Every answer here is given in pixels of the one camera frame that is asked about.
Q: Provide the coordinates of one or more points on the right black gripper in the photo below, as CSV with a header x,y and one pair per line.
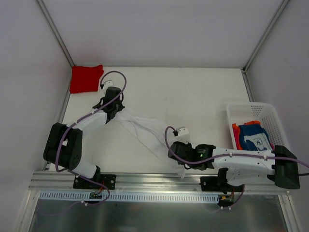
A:
x,y
175,151

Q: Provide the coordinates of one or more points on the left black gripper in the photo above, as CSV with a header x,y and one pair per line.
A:
x,y
116,108

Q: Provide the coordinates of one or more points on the white t-shirt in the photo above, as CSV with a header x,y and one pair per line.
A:
x,y
149,131

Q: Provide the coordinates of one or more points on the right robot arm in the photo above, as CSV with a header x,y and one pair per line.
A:
x,y
240,167

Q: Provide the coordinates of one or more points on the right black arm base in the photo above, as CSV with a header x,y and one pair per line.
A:
x,y
217,184

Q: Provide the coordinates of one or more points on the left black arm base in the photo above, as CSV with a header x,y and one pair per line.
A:
x,y
109,180

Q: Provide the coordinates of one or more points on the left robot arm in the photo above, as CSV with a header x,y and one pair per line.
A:
x,y
65,142

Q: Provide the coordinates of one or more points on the red folded t-shirt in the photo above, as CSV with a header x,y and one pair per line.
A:
x,y
85,79

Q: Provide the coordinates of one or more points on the white plastic laundry basket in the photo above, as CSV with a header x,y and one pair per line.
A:
x,y
243,112

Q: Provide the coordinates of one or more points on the blue printed t-shirt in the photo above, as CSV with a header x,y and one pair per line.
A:
x,y
252,129

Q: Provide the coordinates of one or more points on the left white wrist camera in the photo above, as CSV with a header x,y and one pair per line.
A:
x,y
106,84

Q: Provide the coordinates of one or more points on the aluminium mounting rail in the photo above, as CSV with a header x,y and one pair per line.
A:
x,y
130,182

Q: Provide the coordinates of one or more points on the white slotted cable duct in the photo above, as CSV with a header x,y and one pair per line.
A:
x,y
129,197

